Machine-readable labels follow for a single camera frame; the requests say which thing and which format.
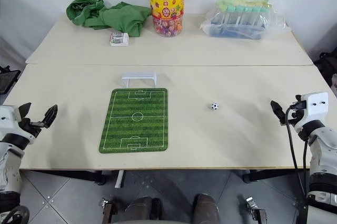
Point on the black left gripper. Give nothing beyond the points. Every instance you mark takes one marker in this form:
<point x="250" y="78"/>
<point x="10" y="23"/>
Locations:
<point x="30" y="129"/>

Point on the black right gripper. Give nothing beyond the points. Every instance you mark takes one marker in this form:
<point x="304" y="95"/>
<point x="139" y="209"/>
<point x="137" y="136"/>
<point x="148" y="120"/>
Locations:
<point x="295" y="117"/>

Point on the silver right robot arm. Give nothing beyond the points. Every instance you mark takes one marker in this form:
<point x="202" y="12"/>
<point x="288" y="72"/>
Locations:
<point x="322" y="155"/>

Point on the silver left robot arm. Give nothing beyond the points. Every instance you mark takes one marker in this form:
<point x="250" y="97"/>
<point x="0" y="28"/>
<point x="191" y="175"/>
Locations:
<point x="11" y="160"/>

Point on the tiny soccer ball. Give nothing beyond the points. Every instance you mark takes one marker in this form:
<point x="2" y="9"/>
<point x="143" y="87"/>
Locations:
<point x="214" y="106"/>

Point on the green soccer field mat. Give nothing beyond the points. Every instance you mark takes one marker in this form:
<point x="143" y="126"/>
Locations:
<point x="135" y="121"/>

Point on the small white goal frame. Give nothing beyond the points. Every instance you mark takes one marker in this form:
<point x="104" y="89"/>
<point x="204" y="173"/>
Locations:
<point x="139" y="77"/>

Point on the black stand beside table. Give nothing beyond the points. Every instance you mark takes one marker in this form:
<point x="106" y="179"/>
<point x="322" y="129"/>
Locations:
<point x="8" y="79"/>

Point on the black equipment beside table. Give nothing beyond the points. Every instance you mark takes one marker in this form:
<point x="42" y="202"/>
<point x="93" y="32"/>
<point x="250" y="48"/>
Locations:
<point x="327" y="68"/>

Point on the blue test tube rack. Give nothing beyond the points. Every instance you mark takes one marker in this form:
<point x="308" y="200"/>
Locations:
<point x="237" y="30"/>

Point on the test tube with teal cap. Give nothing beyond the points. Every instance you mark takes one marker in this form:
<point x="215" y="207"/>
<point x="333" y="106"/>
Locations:
<point x="256" y="16"/>
<point x="230" y="14"/>
<point x="239" y="15"/>
<point x="247" y="15"/>
<point x="264" y="16"/>

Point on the clear plastic bag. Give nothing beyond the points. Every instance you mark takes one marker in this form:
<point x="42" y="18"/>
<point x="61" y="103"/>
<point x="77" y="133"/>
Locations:
<point x="242" y="18"/>

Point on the white table leg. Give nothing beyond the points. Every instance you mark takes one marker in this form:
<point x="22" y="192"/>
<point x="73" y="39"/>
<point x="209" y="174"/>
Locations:
<point x="119" y="179"/>

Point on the small white printed box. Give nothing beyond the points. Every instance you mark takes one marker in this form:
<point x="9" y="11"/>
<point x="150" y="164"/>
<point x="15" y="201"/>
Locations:
<point x="119" y="39"/>

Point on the crumpled green cloth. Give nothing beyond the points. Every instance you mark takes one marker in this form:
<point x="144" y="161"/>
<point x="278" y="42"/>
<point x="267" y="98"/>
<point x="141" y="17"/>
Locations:
<point x="110" y="15"/>

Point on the dark rounded shape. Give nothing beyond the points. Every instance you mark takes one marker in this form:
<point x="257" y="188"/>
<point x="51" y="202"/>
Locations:
<point x="206" y="208"/>

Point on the candy jar with orange lid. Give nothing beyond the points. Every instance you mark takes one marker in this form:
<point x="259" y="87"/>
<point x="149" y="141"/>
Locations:
<point x="166" y="8"/>

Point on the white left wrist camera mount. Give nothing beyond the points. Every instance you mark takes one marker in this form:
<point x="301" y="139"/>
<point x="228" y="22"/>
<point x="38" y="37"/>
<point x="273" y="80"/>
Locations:
<point x="9" y="116"/>

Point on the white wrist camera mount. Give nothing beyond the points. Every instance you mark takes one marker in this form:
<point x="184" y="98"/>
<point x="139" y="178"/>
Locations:
<point x="9" y="116"/>
<point x="317" y="105"/>

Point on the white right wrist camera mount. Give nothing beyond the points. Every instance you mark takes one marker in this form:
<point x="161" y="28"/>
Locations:
<point x="317" y="105"/>

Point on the black table frame bar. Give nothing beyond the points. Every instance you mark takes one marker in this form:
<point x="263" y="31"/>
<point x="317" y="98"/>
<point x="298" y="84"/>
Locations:
<point x="71" y="175"/>
<point x="276" y="174"/>

